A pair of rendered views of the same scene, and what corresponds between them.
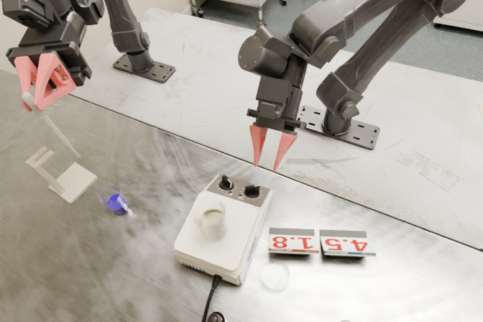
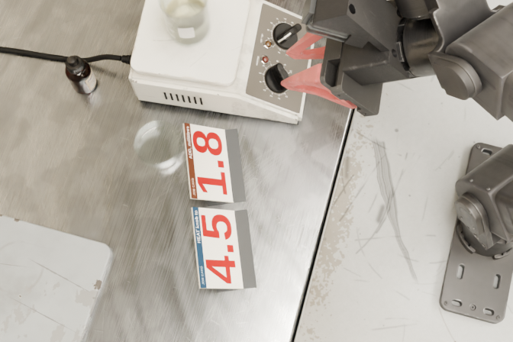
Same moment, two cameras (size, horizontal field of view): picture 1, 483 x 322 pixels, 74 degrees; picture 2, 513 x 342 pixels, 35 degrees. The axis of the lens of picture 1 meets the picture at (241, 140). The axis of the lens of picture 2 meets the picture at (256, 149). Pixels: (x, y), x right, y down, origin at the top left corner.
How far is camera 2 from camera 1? 0.50 m
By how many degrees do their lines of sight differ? 37
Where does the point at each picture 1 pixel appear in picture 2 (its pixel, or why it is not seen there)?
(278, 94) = (326, 9)
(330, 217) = (273, 228)
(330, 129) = not seen: hidden behind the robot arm
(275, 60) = not seen: outside the picture
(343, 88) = (496, 182)
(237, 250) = (159, 66)
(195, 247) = (156, 7)
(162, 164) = not seen: outside the picture
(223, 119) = not seen: hidden behind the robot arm
